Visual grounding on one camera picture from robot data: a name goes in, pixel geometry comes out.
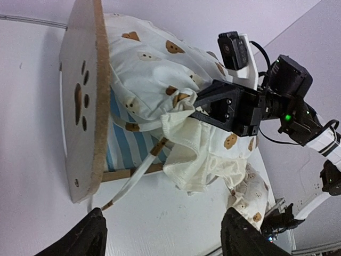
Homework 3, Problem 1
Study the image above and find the small bear print pillow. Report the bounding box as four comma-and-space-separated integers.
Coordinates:
229, 163, 269, 231

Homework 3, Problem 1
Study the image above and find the large bear print cushion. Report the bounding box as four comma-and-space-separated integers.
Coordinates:
104, 14, 256, 206

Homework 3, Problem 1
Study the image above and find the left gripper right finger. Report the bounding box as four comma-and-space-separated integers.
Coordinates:
221, 207, 289, 256

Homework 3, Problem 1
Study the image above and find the wooden pet bed frame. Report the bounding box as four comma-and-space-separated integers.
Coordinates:
60, 1, 164, 203

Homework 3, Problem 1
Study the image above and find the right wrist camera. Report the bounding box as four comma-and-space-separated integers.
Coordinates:
217, 31, 259, 90

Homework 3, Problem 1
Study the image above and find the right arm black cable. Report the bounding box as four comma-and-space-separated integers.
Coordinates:
250, 39, 340, 146

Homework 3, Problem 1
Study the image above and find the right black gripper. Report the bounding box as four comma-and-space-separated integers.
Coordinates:
190, 55, 313, 138

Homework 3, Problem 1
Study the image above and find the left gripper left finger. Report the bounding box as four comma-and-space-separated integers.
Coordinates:
37, 207, 107, 256

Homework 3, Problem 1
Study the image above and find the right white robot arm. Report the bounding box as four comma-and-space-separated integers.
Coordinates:
192, 55, 340, 236

